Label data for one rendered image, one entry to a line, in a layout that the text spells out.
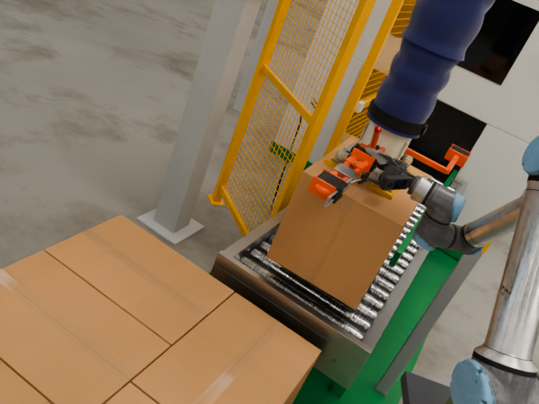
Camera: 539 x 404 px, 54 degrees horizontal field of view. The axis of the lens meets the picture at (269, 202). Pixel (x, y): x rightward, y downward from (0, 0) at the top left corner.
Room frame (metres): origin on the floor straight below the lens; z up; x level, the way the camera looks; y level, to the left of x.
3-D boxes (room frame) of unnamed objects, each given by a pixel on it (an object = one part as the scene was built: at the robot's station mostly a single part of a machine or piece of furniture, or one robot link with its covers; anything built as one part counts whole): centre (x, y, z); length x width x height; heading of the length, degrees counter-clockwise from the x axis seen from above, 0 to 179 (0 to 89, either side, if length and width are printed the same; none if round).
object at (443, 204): (1.65, -0.54, 1.21); 0.12 x 0.09 x 0.10; 71
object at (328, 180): (1.42, -0.14, 1.21); 0.08 x 0.07 x 0.05; 162
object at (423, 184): (1.68, -0.46, 1.21); 0.09 x 0.05 x 0.10; 161
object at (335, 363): (1.63, -0.22, 0.47); 0.70 x 0.03 x 0.15; 71
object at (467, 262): (2.02, -0.88, 0.50); 0.07 x 0.07 x 1.00; 71
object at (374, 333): (2.64, -0.90, 0.50); 2.31 x 0.05 x 0.19; 161
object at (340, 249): (1.97, -0.34, 0.88); 0.60 x 0.40 x 0.40; 164
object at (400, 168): (1.71, -0.38, 1.21); 0.12 x 0.09 x 0.08; 71
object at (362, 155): (1.75, -0.25, 1.21); 0.10 x 0.08 x 0.06; 72
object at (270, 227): (2.85, -0.29, 0.50); 2.31 x 0.05 x 0.19; 161
